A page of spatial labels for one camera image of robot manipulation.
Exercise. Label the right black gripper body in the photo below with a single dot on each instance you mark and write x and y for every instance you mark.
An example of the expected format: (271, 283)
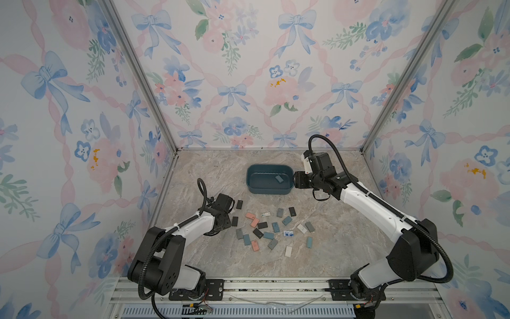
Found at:
(308, 180)

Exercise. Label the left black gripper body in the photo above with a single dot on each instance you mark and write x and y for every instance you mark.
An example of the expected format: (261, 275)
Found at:
(227, 222)

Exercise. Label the grey eraser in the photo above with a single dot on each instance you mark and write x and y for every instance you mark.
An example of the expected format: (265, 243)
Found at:
(309, 227)
(239, 234)
(280, 212)

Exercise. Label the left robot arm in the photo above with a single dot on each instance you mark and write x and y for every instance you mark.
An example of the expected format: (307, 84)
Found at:
(158, 267)

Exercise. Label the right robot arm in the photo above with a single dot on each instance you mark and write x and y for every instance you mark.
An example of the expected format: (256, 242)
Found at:
(415, 243)

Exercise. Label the pink eraser lower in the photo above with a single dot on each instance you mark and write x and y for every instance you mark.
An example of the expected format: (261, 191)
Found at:
(255, 223)

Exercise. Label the teal plastic storage box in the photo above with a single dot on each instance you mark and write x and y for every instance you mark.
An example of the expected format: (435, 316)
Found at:
(260, 179)

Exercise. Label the white eraser right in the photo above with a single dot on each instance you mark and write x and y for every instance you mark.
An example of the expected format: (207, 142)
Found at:
(302, 229)

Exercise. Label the blue eraser middle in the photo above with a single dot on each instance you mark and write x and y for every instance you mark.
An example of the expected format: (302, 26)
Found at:
(275, 227)

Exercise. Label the grey-green eraser bottom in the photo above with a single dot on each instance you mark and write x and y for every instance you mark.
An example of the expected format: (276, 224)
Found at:
(272, 245)

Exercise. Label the white eraser bottom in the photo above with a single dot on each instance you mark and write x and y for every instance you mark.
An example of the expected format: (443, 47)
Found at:
(288, 251)

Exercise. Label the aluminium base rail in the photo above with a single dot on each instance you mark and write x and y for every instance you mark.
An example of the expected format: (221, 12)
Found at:
(274, 297)

